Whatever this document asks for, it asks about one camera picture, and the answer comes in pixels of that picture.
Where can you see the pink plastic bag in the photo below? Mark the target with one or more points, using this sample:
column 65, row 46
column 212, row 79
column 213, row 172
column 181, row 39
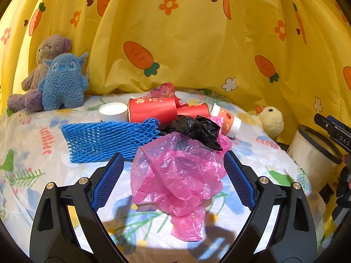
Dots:
column 175, row 175

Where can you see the small red cylinder can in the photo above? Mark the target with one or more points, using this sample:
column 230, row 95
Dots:
column 192, row 111

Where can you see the black plastic bag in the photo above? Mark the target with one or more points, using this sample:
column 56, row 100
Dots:
column 194, row 128

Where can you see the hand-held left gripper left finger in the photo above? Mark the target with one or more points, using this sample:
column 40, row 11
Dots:
column 108, row 180

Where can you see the yellow carrot-printed curtain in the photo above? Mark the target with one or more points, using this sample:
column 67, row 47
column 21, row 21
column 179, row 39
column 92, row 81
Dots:
column 192, row 33

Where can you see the blue plush monster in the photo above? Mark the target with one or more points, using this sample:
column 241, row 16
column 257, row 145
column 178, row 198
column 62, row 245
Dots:
column 61, row 85

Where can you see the orange and white drink bottle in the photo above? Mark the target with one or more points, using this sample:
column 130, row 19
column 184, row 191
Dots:
column 227, row 120

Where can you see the red foil wrapper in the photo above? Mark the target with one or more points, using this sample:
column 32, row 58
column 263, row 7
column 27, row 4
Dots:
column 164, row 90

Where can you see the white paper cup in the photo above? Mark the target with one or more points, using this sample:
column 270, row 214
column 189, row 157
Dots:
column 113, row 111

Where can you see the large red cylinder can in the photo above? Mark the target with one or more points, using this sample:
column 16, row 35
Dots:
column 153, row 109

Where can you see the white bin with black rim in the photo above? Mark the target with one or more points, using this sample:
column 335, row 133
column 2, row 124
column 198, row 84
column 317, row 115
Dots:
column 309, row 159

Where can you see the blue foam net sleeve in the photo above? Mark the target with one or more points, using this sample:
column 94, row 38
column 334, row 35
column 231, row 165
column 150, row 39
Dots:
column 104, row 139

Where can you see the yellow duck plush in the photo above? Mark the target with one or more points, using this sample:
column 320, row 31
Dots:
column 271, row 120

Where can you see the black printed box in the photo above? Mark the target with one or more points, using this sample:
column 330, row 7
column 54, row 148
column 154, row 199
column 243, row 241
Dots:
column 326, row 194

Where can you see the person's right hand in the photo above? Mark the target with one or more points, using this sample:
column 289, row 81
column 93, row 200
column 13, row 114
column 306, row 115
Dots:
column 345, row 180

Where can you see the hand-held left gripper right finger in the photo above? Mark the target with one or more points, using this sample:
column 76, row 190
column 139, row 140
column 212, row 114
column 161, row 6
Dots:
column 240, row 180

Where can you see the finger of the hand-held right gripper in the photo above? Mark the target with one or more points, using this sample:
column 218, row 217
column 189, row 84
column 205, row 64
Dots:
column 326, row 121

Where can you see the purple teddy bear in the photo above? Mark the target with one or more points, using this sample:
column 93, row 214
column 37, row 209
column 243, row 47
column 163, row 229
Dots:
column 52, row 48

